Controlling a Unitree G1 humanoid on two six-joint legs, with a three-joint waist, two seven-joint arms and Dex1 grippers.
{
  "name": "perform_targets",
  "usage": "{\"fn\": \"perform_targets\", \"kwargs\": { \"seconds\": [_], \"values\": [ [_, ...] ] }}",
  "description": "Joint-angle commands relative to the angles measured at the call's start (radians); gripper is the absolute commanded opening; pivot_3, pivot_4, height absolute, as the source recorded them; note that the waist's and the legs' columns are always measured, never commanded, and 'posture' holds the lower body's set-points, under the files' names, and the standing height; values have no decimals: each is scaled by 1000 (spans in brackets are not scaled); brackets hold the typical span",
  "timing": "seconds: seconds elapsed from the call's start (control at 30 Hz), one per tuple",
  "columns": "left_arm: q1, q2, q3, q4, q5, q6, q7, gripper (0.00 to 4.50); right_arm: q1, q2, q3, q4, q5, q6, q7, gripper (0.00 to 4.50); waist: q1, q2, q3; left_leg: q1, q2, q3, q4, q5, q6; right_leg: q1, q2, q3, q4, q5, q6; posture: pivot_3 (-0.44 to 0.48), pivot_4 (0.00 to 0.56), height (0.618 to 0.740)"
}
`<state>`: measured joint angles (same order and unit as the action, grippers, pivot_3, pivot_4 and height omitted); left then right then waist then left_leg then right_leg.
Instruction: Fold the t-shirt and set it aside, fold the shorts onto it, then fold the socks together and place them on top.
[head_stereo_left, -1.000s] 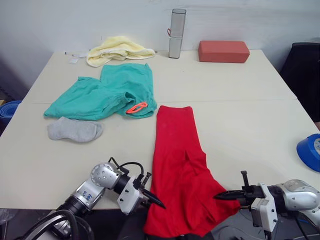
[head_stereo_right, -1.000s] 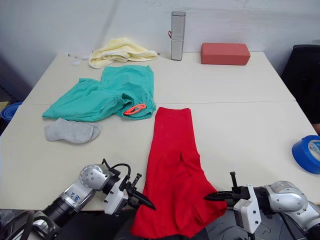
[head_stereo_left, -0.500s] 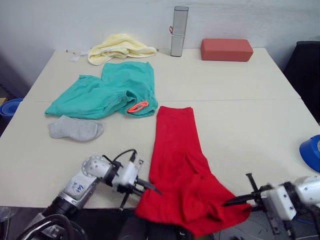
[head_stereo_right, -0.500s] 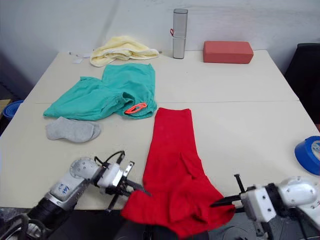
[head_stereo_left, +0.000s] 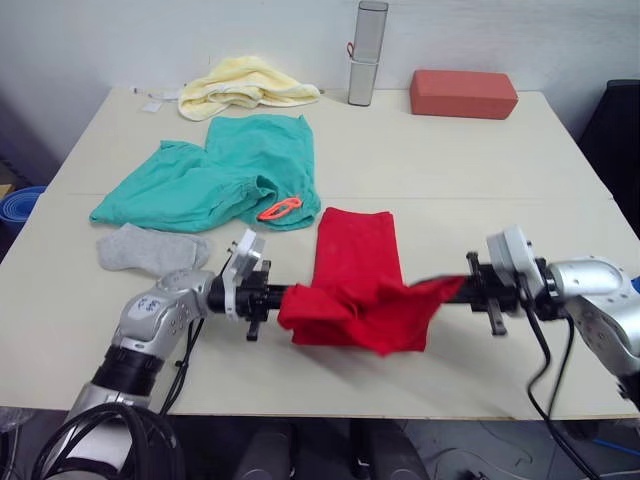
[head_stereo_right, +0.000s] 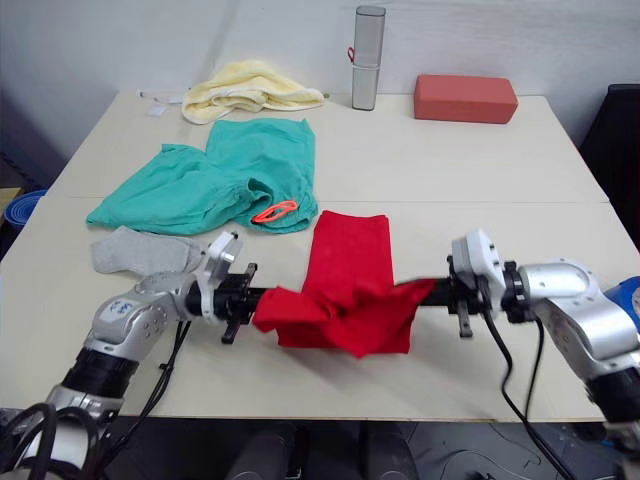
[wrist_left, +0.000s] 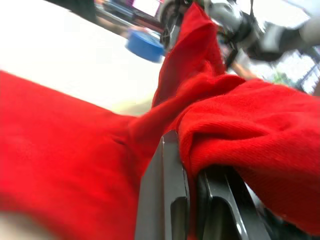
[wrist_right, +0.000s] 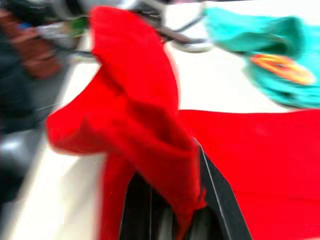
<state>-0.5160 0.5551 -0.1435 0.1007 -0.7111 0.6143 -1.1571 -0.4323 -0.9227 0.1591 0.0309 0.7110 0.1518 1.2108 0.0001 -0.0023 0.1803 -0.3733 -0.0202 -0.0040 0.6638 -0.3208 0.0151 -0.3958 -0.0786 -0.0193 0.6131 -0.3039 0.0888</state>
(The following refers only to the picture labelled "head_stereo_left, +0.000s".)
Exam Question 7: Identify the blue rolled mat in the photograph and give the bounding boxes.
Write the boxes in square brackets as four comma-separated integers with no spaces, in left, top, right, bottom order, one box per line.
[0,185,47,246]

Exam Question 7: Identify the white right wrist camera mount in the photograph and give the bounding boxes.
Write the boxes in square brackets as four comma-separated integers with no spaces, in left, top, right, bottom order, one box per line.
[485,224,542,291]

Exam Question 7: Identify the white cord with tag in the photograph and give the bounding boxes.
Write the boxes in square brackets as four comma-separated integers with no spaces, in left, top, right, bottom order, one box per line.
[130,85,182,102]

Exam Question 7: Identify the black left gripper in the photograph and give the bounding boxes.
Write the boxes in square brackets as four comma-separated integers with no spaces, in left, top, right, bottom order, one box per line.
[233,258,295,343]

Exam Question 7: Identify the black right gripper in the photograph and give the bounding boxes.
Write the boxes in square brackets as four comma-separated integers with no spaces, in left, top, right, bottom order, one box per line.
[412,251,524,336]

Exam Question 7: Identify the orange drawstring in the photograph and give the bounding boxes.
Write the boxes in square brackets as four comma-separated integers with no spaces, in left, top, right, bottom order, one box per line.
[259,196,304,221]

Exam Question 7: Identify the teal green shorts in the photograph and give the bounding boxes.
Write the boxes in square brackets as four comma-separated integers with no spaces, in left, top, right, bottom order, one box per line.
[88,113,322,235]

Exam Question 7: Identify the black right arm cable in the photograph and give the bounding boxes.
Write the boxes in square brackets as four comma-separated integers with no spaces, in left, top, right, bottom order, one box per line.
[517,273,601,480]

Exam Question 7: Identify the red t-shirt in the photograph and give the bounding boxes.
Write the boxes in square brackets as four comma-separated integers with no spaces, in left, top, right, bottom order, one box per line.
[277,206,468,357]

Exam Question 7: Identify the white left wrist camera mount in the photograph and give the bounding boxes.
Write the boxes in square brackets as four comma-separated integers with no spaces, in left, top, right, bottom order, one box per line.
[218,228,267,322]

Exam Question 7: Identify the grey sock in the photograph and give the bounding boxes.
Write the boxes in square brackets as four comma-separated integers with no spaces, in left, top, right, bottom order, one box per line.
[95,222,213,276]

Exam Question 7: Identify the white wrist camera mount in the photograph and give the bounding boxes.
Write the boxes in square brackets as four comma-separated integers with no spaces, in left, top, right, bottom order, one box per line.
[485,224,542,291]
[218,228,267,322]

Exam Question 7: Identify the tall silver mesh container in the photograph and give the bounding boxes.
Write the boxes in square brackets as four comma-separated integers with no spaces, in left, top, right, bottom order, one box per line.
[346,0,390,108]

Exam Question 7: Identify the red-brown foam block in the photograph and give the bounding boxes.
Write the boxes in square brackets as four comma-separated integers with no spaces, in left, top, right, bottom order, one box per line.
[409,69,518,121]

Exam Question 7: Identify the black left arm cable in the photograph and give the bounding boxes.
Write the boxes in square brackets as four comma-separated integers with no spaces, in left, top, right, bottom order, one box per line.
[32,315,204,480]

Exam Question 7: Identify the dark rounded shape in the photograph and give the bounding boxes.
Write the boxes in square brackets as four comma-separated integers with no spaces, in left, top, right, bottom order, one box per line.
[362,422,426,480]
[232,422,296,480]

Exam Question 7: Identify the pale yellow towel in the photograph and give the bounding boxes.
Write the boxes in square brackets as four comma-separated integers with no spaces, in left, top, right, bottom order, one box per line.
[178,55,321,123]

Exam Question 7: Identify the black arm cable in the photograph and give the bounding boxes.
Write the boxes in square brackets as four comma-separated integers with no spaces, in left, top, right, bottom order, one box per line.
[517,273,601,480]
[32,315,204,480]

